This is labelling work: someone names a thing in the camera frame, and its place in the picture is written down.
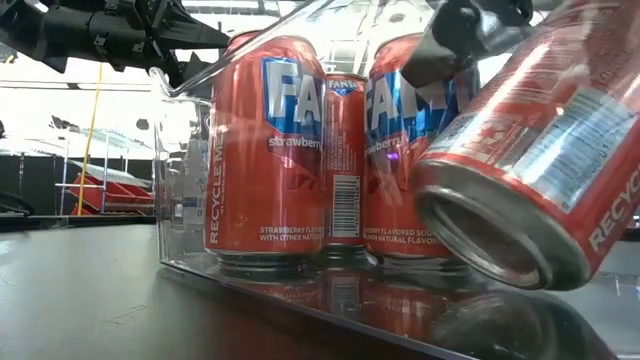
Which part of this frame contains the clear plastic bin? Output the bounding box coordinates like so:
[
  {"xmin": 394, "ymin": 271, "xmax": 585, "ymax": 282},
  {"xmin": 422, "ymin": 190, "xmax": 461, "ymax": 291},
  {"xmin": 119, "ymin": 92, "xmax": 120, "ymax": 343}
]
[{"xmin": 149, "ymin": 0, "xmax": 640, "ymax": 360}]

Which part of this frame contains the white Celsius energy drink can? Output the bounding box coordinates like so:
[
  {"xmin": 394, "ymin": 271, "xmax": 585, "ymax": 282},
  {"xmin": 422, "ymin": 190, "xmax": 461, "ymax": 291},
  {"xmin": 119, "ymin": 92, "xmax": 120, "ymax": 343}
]
[{"xmin": 180, "ymin": 137, "xmax": 209, "ymax": 229}]

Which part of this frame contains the rack with red bins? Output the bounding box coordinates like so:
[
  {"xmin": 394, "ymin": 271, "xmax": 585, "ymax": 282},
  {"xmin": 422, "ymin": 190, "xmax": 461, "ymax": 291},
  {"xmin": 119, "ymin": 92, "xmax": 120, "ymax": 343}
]
[{"xmin": 54, "ymin": 127, "xmax": 156, "ymax": 217}]

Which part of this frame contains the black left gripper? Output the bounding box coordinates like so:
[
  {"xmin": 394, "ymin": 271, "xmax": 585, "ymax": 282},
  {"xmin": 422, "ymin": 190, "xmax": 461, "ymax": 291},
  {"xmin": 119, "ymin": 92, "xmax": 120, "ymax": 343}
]
[{"xmin": 87, "ymin": 0, "xmax": 232, "ymax": 87}]

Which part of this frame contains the red Fanta strawberry can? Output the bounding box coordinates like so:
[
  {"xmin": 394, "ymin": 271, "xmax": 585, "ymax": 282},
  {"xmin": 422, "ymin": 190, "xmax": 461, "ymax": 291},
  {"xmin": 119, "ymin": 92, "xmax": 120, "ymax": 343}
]
[
  {"xmin": 322, "ymin": 72, "xmax": 369, "ymax": 254},
  {"xmin": 409, "ymin": 0, "xmax": 640, "ymax": 292},
  {"xmin": 362, "ymin": 32, "xmax": 481, "ymax": 264},
  {"xmin": 203, "ymin": 33, "xmax": 326, "ymax": 261}
]

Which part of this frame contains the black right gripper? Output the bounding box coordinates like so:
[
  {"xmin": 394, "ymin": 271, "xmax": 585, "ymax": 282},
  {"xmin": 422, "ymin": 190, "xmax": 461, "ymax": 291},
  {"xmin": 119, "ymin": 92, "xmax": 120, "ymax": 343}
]
[{"xmin": 401, "ymin": 0, "xmax": 536, "ymax": 90}]

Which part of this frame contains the yellow cable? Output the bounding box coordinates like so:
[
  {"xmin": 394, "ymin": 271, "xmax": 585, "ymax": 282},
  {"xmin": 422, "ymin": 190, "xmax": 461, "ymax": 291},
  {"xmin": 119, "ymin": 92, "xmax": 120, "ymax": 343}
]
[{"xmin": 77, "ymin": 62, "xmax": 104, "ymax": 216}]

